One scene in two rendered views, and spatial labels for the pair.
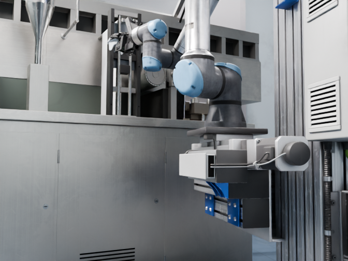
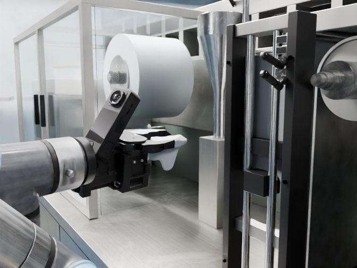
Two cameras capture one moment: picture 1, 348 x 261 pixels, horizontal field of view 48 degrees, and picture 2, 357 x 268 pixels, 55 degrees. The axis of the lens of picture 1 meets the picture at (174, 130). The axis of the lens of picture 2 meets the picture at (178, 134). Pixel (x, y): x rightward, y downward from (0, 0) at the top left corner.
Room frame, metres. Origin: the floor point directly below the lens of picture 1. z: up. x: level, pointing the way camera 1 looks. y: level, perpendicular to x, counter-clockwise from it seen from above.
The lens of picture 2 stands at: (1.70, -0.35, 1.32)
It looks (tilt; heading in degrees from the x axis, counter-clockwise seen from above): 8 degrees down; 84
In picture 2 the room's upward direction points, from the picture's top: straight up
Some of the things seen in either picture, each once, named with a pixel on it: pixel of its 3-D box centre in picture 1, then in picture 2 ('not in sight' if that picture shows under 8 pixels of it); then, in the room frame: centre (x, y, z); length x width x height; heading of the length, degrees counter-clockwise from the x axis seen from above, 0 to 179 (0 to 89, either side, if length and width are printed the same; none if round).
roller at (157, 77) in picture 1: (147, 77); not in sight; (2.23, 0.16, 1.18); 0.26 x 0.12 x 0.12; 28
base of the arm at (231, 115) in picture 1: (225, 116); not in sight; (1.41, -0.18, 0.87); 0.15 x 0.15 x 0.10
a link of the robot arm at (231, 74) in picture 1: (223, 83); not in sight; (1.41, -0.18, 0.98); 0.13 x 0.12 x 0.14; 130
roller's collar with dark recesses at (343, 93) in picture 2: not in sight; (346, 80); (2.04, 0.20, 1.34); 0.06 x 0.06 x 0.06; 28
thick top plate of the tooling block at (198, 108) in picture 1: (188, 112); not in sight; (2.41, -0.09, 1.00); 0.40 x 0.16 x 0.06; 28
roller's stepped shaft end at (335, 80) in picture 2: not in sight; (325, 80); (1.99, 0.17, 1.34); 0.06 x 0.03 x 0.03; 28
